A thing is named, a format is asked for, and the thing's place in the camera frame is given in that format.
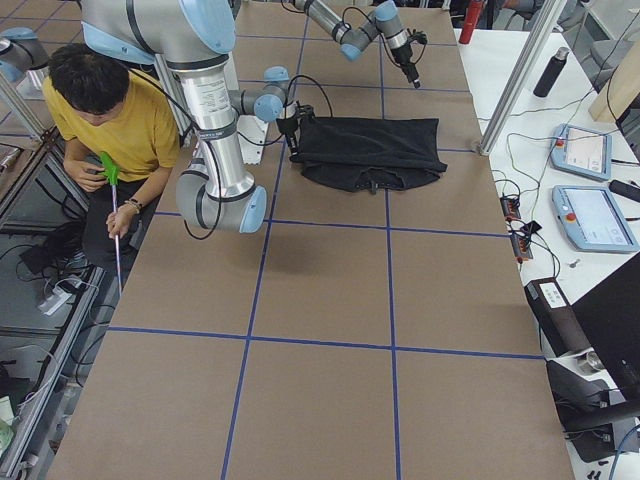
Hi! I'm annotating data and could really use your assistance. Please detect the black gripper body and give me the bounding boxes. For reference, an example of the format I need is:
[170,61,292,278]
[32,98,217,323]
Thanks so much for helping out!
[276,102,314,145]
[392,42,418,78]

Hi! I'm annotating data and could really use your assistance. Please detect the black printed t-shirt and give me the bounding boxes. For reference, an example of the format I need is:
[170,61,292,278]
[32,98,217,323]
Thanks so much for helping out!
[290,116,448,193]

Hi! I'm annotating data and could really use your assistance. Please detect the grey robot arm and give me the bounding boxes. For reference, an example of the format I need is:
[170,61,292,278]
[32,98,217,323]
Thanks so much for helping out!
[282,0,427,89]
[82,1,290,233]

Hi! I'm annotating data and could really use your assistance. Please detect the red bottle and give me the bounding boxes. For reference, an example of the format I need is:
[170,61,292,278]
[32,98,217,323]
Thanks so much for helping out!
[458,0,485,45]

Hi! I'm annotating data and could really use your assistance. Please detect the black bottle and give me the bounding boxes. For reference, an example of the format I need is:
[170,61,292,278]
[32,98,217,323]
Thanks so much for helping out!
[533,47,570,98]

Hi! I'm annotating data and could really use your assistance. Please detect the person in yellow shirt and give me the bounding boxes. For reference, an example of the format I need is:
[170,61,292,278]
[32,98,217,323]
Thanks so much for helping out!
[43,43,180,271]

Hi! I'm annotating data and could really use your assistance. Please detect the far blue teach pendant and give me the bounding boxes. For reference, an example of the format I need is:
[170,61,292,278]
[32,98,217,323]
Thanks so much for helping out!
[551,123,612,181]

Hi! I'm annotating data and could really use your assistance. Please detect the blue teach pendant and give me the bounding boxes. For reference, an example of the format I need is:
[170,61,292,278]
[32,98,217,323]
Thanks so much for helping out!
[551,185,639,253]
[551,123,612,181]

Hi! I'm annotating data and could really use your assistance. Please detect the near blue teach pendant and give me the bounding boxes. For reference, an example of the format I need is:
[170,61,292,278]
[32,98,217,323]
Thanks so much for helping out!
[551,185,639,253]

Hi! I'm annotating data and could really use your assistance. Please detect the black monitor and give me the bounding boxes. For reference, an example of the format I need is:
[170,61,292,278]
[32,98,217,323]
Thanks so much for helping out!
[573,263,639,399]

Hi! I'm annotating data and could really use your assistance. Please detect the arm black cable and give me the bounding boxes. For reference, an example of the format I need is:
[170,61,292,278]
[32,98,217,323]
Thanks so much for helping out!
[239,73,336,149]

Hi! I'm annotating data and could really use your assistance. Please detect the aluminium frame post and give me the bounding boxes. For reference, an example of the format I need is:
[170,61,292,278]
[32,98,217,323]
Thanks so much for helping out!
[477,0,566,156]

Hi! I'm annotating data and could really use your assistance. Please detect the green handled stick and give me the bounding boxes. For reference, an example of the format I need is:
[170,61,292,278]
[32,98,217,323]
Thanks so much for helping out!
[99,151,123,295]

